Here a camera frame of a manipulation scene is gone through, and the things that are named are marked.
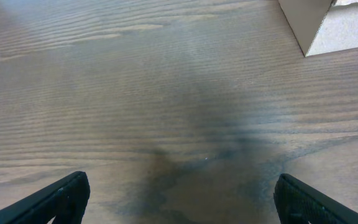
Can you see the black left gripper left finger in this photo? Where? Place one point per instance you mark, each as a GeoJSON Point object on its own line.
{"type": "Point", "coordinates": [63, 201]}

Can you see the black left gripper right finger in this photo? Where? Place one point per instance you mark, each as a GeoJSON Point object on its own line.
{"type": "Point", "coordinates": [298, 203]}

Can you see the cardboard box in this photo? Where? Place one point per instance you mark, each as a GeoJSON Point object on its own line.
{"type": "Point", "coordinates": [322, 26]}

